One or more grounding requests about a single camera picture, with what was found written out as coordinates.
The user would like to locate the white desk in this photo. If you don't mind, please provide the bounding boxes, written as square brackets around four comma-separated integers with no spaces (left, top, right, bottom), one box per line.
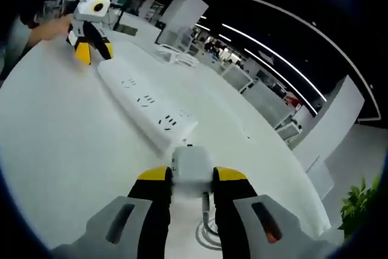
[0,13,332,252]

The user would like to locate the ceiling light strip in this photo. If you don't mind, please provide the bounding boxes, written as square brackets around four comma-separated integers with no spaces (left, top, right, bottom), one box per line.
[222,23,329,103]

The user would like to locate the person's grey shirt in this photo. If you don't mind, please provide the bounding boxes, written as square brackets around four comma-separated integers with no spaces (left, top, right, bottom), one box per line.
[4,24,35,60]

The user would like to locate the green plant in white pot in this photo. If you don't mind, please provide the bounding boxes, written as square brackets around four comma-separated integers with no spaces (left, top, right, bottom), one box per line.
[337,173,383,241]

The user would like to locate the white power strip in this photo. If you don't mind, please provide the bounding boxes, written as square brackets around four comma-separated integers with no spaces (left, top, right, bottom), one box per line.
[96,58,199,154]

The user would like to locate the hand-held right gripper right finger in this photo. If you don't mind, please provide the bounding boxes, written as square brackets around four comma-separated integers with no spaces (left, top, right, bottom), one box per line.
[212,166,338,259]

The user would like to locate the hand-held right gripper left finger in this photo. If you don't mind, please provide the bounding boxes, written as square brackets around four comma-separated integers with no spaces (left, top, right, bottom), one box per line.
[50,166,173,259]

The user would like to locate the white charger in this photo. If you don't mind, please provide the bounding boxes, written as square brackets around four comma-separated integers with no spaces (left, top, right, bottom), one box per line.
[170,145,218,195]

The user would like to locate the black monitor stand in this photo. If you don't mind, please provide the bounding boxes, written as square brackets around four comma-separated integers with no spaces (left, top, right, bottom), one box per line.
[113,3,139,35]

